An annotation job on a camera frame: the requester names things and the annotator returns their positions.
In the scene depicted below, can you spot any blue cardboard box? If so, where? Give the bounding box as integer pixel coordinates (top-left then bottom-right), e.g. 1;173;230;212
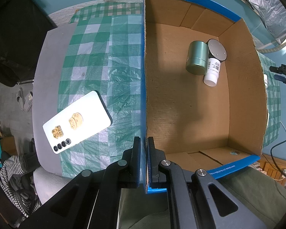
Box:
141;0;268;179

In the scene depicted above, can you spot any round white disc device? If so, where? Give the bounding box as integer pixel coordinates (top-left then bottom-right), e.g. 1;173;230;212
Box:
207;39;227;62

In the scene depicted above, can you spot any white pill bottle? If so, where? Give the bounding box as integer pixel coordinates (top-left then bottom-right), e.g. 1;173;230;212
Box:
203;58;221;87

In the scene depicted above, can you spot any green metal tin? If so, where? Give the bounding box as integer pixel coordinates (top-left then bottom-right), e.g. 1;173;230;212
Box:
185;41;209;76

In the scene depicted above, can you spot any silver foil window cover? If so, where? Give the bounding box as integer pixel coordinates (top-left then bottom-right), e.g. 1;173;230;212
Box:
248;0;286;44

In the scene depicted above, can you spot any white smartphone with stickers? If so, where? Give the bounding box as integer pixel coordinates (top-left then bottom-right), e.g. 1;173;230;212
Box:
43;90;112;155

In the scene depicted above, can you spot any green checkered plastic tablecloth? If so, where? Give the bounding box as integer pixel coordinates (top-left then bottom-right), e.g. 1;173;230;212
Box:
58;2;143;178

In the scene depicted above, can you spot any striped cloth pile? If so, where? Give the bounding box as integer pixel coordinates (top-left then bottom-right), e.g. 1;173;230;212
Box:
0;152;42;218

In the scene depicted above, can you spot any grey table board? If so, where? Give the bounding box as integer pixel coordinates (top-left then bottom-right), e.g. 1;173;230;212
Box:
32;23;77;176

